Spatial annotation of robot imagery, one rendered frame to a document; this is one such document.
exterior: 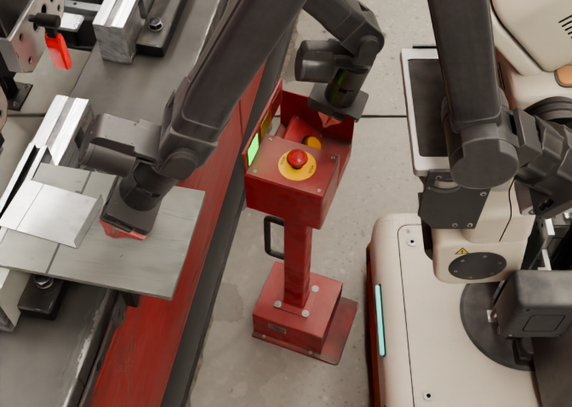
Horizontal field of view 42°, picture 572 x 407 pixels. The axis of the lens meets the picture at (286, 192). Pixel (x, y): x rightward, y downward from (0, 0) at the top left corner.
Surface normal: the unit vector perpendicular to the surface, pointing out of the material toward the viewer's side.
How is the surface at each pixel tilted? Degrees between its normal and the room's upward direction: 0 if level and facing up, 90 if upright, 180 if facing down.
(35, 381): 0
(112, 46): 90
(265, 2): 89
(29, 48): 90
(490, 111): 77
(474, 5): 89
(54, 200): 0
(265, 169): 0
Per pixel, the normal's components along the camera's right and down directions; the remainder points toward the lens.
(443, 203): 0.00, 0.83
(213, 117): 0.14, 0.72
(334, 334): 0.00, -0.56
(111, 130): 0.43, -0.50
